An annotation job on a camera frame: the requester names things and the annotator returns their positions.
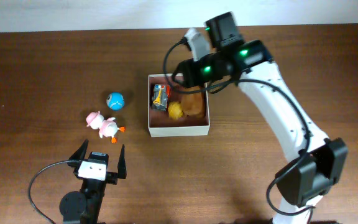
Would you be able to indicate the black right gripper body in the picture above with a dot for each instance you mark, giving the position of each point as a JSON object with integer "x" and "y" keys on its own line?
{"x": 186, "y": 74}

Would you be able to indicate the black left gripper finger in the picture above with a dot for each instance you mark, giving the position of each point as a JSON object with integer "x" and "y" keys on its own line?
{"x": 121, "y": 165}
{"x": 79, "y": 155}

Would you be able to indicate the pink white duck toy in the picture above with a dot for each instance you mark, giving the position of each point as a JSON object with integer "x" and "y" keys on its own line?
{"x": 106, "y": 127}

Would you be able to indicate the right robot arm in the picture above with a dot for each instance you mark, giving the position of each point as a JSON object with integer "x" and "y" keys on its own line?
{"x": 315, "y": 162}

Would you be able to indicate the brown plush toy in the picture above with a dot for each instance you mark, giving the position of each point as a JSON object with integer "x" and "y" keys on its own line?
{"x": 193, "y": 105}

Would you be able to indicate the white box pink inside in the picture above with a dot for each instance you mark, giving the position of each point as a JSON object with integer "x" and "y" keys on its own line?
{"x": 160, "y": 125}

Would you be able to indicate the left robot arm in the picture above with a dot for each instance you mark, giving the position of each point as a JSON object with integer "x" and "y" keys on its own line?
{"x": 83, "y": 206}

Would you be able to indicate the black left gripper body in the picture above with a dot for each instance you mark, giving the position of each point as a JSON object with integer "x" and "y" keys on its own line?
{"x": 112, "y": 178}

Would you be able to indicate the blue ball toy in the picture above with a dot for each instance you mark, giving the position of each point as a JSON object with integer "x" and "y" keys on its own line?
{"x": 115, "y": 101}

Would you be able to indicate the yellow round wheel toy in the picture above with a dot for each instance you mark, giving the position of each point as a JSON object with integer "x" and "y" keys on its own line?
{"x": 175, "y": 110}

